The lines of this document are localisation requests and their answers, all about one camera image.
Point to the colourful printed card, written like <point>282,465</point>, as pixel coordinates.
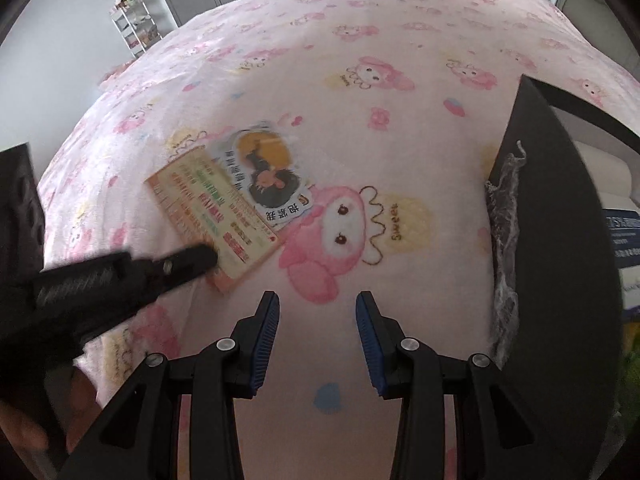
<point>201,203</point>

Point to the white wire shelf rack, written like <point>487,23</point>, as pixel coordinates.
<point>135,25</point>

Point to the person's hand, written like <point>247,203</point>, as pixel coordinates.
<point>24,429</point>

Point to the cartoon figure sticker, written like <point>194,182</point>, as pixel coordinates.
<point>261,162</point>

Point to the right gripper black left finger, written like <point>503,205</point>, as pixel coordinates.
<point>136,436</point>

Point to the white paper roll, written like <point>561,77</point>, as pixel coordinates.
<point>609,174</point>

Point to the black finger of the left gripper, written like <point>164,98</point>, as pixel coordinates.
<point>171,271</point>

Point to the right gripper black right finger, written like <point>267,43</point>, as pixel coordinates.
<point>456,415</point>

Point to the grey upholstered sofa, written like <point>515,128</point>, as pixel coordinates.
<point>600,27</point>

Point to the alcohol wipes pack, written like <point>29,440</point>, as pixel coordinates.
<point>624,228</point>

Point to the pink cartoon print blanket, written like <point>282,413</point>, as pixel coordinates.
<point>396,109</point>

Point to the black storage box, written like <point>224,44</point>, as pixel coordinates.
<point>558,311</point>

